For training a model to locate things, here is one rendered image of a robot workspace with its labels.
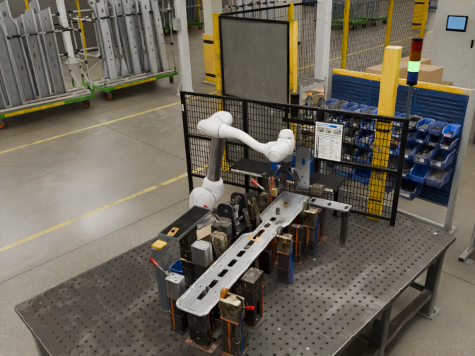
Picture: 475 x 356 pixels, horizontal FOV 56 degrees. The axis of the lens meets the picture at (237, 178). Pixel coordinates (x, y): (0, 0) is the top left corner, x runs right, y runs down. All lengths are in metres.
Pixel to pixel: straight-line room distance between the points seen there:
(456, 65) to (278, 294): 7.05
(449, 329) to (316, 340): 1.53
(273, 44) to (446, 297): 2.93
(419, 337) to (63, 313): 2.49
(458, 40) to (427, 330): 6.29
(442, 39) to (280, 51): 4.86
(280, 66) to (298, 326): 3.04
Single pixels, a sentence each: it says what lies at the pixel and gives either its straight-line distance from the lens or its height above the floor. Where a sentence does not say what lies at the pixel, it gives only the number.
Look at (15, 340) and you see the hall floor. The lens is 4.02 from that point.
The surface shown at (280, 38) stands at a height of 1.81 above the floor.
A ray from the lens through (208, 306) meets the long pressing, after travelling 2.34.
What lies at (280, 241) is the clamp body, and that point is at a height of 1.01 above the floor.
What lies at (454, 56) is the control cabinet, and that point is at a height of 0.86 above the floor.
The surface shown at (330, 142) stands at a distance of 3.45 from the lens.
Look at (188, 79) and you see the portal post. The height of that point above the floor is 0.34.
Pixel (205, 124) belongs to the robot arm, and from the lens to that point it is 3.12.
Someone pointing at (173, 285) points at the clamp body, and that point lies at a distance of 2.44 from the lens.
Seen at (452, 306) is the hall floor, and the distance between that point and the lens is 4.10.
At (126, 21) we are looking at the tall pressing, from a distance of 10.50.
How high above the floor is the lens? 2.55
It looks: 26 degrees down
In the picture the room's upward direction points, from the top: 2 degrees counter-clockwise
